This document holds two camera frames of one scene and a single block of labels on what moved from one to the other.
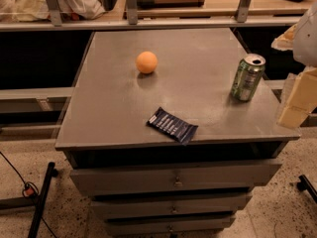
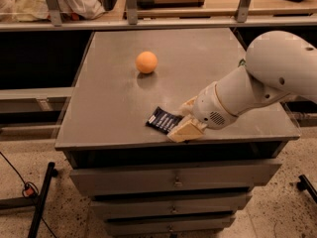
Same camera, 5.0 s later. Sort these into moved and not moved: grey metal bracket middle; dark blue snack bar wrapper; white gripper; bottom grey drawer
Moved: white gripper
Not moved: dark blue snack bar wrapper; grey metal bracket middle; bottom grey drawer
